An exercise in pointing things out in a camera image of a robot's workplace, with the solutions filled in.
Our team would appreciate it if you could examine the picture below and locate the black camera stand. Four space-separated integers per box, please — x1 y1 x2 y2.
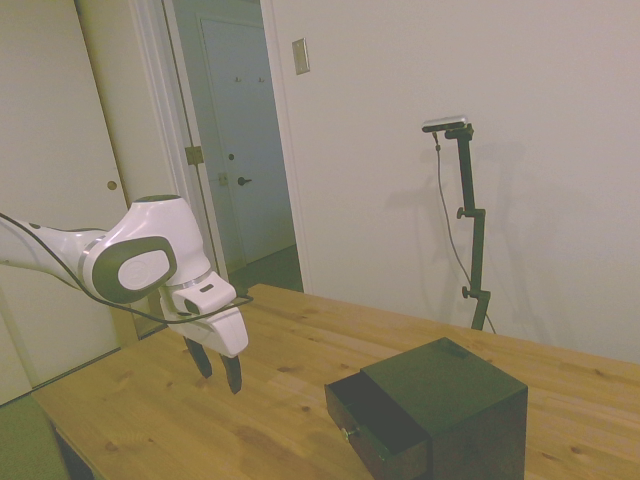
444 124 492 332

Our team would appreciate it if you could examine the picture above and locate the dark wooden open drawer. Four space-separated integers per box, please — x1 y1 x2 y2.
324 370 432 475

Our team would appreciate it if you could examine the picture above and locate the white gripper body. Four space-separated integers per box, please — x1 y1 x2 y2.
160 286 250 359

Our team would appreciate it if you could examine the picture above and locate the white closet door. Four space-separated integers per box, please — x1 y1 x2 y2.
0 0 187 407

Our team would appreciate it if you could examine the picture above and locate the silver exterior camera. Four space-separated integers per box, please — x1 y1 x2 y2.
421 115 472 134

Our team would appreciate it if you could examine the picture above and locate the beige wall switch plate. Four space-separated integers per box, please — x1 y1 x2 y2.
291 37 311 77

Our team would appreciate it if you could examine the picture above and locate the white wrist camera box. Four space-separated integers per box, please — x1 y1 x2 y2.
169 272 237 319

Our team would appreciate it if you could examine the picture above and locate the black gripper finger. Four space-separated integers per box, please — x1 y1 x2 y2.
183 336 215 381
220 353 245 396

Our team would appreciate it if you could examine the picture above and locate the white hallway door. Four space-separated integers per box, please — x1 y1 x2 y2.
199 16 297 274

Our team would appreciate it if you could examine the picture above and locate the green upholstered chair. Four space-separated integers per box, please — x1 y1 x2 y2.
0 393 70 480

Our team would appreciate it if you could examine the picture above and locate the dark wooden drawer cabinet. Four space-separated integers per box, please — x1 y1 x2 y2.
359 336 530 480

